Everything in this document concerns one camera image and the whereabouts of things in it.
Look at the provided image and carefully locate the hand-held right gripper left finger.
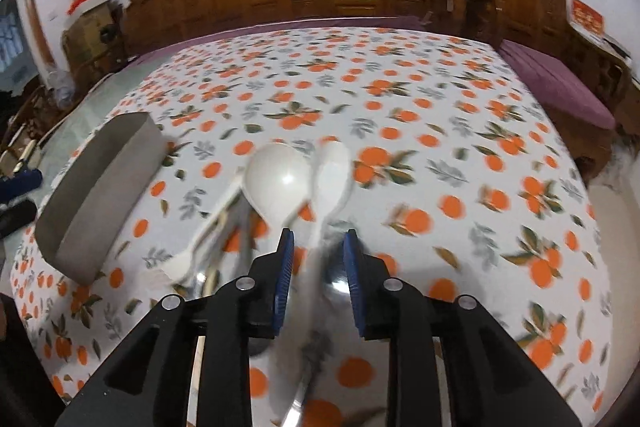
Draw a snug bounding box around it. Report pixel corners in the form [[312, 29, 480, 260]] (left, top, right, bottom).
[[55, 228, 296, 427]]

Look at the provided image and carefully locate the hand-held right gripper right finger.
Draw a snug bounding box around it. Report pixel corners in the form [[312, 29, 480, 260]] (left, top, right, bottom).
[[342, 228, 583, 427]]

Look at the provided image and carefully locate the steel spoon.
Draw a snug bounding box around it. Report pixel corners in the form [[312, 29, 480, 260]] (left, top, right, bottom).
[[272, 252, 353, 427], [200, 202, 261, 293]]

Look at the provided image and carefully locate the large white plastic spoon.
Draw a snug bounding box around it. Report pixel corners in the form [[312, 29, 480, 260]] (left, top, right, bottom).
[[243, 142, 317, 230]]

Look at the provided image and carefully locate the white ceramic spoon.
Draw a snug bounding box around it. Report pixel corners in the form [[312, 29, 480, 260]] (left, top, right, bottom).
[[299, 139, 353, 258]]

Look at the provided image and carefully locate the grey metal tray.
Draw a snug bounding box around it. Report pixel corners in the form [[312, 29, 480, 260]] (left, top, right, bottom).
[[34, 111, 170, 286]]

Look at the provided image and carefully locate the orange print tablecloth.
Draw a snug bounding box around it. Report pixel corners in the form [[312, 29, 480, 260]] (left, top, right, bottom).
[[10, 27, 613, 427]]

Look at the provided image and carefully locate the wide purple seat cushion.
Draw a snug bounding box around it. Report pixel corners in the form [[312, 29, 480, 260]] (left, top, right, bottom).
[[497, 39, 617, 131]]

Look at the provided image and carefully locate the dark blue cloth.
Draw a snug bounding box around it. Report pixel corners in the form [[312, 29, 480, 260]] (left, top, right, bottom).
[[0, 169, 43, 204]]

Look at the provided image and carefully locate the white plastic bag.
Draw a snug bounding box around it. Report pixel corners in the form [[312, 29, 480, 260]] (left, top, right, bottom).
[[590, 142, 640, 258]]

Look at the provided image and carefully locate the wooden side table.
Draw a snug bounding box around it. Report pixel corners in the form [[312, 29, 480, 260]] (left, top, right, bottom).
[[567, 19, 640, 118]]

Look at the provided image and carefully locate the red box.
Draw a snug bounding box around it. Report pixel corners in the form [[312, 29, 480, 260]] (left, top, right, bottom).
[[570, 0, 606, 32]]

